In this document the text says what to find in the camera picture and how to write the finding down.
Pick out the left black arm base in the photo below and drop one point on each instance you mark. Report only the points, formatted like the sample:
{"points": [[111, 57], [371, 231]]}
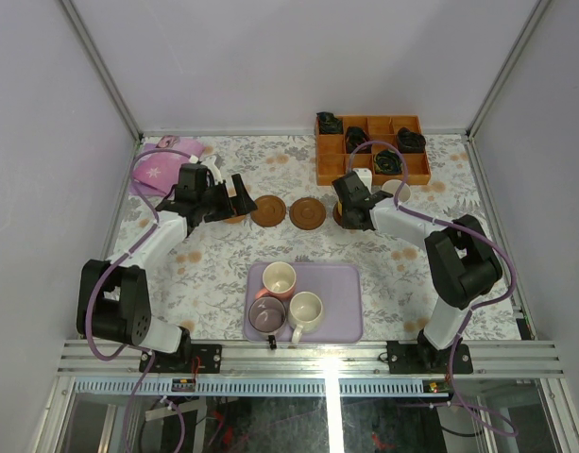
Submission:
{"points": [[199, 358]]}

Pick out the purple mug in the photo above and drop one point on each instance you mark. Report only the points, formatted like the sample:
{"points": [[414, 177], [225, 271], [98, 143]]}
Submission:
{"points": [[268, 317]]}

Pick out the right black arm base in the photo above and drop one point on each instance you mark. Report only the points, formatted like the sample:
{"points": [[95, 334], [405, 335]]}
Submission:
{"points": [[420, 357]]}

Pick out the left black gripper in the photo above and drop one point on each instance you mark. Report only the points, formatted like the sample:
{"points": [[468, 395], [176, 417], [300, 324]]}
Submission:
{"points": [[226, 204]]}

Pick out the dark brown middle saucer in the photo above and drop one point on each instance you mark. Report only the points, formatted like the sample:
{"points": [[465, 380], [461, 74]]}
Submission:
{"points": [[307, 213]]}

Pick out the dark brown saucer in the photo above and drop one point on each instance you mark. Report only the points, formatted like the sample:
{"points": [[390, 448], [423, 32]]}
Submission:
{"points": [[336, 216], [270, 212], [307, 213]]}

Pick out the black bundle far left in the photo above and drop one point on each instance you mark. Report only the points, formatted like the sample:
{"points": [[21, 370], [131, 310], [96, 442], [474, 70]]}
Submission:
{"points": [[329, 124]]}

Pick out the aluminium front rail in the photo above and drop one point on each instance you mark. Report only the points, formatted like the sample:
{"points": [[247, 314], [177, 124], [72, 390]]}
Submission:
{"points": [[481, 359]]}

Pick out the lilac plastic tray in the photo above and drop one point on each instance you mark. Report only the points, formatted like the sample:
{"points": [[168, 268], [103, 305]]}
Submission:
{"points": [[339, 287]]}

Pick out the orange compartment box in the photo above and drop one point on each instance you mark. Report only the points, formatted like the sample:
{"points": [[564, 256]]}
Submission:
{"points": [[365, 138]]}

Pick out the blue slotted cable duct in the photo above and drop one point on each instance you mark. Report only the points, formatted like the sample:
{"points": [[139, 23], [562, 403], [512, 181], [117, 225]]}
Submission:
{"points": [[215, 386]]}

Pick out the light wooden coaster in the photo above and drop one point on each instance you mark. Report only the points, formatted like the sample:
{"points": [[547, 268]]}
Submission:
{"points": [[237, 219]]}

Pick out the cream white mug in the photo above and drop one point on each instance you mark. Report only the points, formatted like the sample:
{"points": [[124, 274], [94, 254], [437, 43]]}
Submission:
{"points": [[305, 315]]}

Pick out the pink folded cloth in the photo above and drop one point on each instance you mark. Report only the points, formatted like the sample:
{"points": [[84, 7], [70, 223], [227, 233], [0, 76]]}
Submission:
{"points": [[156, 173]]}

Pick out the dark brown left saucer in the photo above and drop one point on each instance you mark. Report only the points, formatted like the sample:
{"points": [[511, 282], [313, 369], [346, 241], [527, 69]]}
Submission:
{"points": [[270, 212]]}

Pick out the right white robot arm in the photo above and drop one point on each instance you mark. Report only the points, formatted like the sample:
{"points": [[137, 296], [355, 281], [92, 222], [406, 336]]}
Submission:
{"points": [[462, 260]]}

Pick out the dark brown right saucer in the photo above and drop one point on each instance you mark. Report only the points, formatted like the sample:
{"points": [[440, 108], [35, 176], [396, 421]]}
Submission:
{"points": [[336, 216]]}

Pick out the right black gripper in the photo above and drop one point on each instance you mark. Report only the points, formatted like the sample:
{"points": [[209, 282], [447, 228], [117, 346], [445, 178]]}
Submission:
{"points": [[347, 222]]}

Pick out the light blue mug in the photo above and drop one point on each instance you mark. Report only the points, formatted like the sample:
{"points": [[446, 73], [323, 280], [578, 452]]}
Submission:
{"points": [[400, 190]]}

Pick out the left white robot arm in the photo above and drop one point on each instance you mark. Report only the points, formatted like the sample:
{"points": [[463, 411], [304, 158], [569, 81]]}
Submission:
{"points": [[114, 303]]}

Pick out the black bundle right compartment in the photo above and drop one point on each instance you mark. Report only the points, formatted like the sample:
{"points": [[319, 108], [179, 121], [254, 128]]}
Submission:
{"points": [[410, 142]]}

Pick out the pink mug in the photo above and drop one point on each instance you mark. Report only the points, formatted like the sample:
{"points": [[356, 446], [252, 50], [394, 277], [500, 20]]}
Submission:
{"points": [[279, 280]]}

